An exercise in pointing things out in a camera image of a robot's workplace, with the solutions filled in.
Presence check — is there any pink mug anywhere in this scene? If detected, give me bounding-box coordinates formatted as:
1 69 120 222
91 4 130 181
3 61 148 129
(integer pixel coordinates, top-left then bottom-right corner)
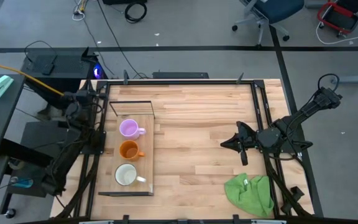
118 118 147 141

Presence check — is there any grey desk foot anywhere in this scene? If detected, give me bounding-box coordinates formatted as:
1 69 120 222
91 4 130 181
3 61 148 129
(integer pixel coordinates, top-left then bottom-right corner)
331 69 358 85

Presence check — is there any white cable bundle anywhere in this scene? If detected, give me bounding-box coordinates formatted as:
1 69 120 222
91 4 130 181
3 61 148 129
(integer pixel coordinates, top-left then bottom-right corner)
71 0 88 22

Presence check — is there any white floor cable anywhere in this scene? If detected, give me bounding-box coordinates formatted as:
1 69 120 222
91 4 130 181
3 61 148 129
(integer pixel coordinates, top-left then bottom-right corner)
315 21 358 45

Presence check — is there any orange mug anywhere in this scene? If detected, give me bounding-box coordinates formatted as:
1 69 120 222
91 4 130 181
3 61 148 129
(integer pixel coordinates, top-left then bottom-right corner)
118 139 146 162

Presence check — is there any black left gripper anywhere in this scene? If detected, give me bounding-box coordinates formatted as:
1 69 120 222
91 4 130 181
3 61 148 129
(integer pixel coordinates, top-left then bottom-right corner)
65 78 109 118

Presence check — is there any black power strip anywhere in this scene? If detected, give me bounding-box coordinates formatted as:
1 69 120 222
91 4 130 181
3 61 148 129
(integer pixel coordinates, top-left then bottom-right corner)
152 71 210 80

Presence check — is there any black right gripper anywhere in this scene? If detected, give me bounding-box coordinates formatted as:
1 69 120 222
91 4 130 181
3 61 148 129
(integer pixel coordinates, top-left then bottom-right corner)
220 120 263 167

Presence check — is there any black equipment stand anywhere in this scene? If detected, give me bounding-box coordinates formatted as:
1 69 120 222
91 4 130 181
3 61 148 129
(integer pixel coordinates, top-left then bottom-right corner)
0 120 74 218

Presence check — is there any coiled black cable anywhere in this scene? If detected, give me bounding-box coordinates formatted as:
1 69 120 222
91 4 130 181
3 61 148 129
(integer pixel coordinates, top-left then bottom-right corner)
124 1 149 24

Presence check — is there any yellow hanging cable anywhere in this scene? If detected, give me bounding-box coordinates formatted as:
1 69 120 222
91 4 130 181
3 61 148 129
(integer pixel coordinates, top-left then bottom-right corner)
0 59 65 96

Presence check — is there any red-framed black cart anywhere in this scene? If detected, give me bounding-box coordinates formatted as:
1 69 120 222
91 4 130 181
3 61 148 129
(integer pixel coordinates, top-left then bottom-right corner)
316 0 358 36

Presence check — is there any blue translucent bottle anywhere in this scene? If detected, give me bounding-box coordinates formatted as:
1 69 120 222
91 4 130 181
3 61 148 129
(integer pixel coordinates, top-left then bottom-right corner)
9 175 34 189

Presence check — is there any black computer tower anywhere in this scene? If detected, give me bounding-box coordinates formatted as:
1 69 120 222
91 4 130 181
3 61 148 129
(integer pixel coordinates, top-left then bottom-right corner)
20 46 101 95

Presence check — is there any black aluminium rig frame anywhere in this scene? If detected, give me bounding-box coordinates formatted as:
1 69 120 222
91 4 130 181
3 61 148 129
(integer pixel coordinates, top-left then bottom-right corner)
50 70 324 224

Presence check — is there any blue office chair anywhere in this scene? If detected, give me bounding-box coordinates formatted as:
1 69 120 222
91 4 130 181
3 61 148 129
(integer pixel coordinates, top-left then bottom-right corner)
231 0 306 48

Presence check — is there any long black floor cable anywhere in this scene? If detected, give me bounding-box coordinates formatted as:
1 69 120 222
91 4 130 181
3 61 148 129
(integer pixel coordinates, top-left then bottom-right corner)
96 0 150 80

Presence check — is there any mint green stapler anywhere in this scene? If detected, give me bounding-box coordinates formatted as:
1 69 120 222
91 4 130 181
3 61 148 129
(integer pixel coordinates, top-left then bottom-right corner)
0 75 15 100

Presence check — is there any green cloth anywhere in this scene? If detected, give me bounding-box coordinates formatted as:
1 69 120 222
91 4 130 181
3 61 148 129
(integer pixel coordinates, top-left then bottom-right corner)
223 172 275 218

